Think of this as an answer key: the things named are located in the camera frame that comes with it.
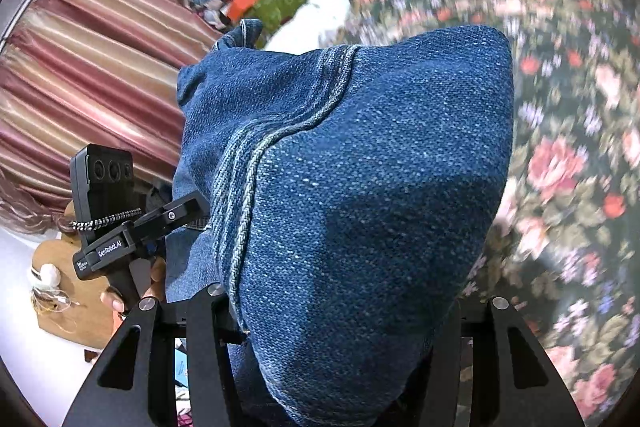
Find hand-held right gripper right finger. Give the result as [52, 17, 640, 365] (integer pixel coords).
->
[400, 297, 586, 427]

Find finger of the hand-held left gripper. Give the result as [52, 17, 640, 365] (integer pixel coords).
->
[131, 191, 211, 253]

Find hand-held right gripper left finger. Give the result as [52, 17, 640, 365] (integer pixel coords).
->
[62, 283, 251, 427]

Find blue denim jeans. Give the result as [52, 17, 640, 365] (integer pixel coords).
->
[165, 19, 516, 427]

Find person's left hand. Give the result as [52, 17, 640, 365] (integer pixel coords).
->
[100, 256, 167, 314]

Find wooden board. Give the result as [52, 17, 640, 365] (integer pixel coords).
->
[32, 239, 118, 348]

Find striped pink curtain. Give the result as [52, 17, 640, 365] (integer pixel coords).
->
[0, 0, 226, 233]

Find orange box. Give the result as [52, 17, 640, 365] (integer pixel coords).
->
[227, 0, 269, 20]

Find green bag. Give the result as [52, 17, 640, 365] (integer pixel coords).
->
[252, 0, 313, 48]

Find white bed sheet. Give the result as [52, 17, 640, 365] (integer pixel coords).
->
[262, 0, 356, 55]

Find dark floral bedspread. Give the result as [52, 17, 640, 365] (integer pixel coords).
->
[320, 0, 640, 427]

